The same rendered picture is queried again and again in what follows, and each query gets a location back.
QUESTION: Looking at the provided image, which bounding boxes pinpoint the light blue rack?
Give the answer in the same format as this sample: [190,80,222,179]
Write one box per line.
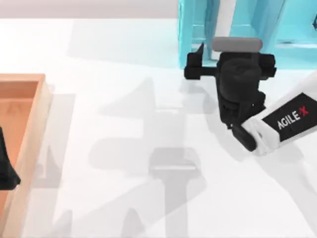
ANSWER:
[177,0,317,70]

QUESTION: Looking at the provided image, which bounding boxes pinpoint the pale grey rounded box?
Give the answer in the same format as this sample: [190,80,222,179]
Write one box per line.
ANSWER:
[211,36,263,54]

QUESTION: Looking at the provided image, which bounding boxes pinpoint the white upright book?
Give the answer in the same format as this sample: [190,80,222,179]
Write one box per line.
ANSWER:
[215,0,236,38]

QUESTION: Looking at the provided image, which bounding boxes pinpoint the salmon shallow box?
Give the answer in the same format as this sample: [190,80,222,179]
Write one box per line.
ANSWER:
[0,73,53,219]

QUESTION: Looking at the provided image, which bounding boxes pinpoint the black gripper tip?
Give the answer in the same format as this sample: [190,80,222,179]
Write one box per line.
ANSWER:
[0,127,21,191]

